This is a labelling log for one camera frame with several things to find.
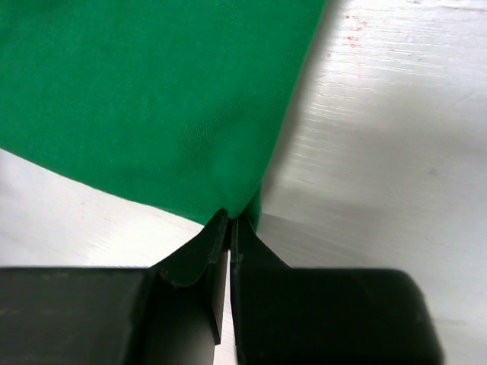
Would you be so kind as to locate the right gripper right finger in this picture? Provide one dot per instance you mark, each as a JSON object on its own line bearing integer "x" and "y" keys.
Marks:
{"x": 285, "y": 315}

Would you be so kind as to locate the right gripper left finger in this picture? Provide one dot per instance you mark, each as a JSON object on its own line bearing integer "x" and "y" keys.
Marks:
{"x": 168, "y": 313}

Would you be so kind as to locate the green t shirt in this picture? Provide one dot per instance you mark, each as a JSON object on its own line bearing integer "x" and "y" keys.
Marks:
{"x": 173, "y": 104}

